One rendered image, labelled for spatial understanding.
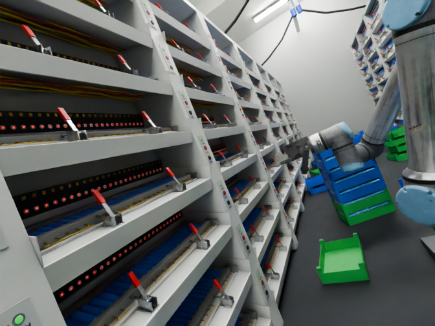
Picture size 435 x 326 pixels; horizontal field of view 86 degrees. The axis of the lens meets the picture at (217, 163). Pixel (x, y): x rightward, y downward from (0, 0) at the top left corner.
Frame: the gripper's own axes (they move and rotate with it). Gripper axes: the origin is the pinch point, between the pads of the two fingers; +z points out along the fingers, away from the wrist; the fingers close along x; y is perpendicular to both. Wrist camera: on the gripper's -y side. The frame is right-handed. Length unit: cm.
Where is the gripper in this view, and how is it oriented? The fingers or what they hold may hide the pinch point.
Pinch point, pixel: (275, 165)
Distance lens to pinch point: 122.5
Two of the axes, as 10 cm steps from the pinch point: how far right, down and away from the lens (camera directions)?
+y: -4.2, -9.1, 0.3
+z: -8.1, 3.9, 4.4
